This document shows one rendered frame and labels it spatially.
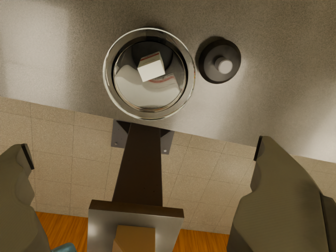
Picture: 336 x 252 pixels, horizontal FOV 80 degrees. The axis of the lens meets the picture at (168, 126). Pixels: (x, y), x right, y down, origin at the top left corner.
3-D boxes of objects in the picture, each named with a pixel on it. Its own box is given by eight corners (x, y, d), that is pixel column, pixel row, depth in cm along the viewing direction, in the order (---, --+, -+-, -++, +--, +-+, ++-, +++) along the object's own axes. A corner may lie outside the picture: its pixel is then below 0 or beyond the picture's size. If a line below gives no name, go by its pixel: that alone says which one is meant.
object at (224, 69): (240, 38, 43) (253, 41, 37) (234, 80, 47) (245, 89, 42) (197, 38, 43) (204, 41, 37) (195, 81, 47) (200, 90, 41)
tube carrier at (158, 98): (178, 23, 40) (198, 27, 21) (178, 77, 45) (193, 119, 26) (124, 23, 40) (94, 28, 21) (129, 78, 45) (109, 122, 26)
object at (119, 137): (168, 153, 171) (179, 270, 92) (111, 145, 165) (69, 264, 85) (182, 101, 150) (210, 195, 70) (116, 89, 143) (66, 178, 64)
